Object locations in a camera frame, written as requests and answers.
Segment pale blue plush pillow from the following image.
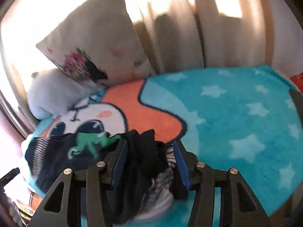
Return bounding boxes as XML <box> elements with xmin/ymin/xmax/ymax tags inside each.
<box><xmin>27</xmin><ymin>68</ymin><xmax>105</xmax><ymax>120</ymax></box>

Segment beige padded headboard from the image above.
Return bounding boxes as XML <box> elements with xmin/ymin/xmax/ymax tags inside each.
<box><xmin>1</xmin><ymin>0</ymin><xmax>274</xmax><ymax>129</ymax></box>

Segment striped navy kids pants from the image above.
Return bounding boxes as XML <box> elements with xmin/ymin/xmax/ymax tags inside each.
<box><xmin>25</xmin><ymin>129</ymin><xmax>188</xmax><ymax>224</ymax></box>

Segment teal cartoon fleece blanket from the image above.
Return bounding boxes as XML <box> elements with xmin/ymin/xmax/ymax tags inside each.
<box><xmin>22</xmin><ymin>65</ymin><xmax>302</xmax><ymax>215</ymax></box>

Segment white floral butterfly pillow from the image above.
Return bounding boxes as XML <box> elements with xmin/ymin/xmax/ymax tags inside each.
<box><xmin>36</xmin><ymin>0</ymin><xmax>155</xmax><ymax>86</ymax></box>

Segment red orange object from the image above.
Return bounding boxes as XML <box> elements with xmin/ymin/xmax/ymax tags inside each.
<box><xmin>290</xmin><ymin>72</ymin><xmax>303</xmax><ymax>91</ymax></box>

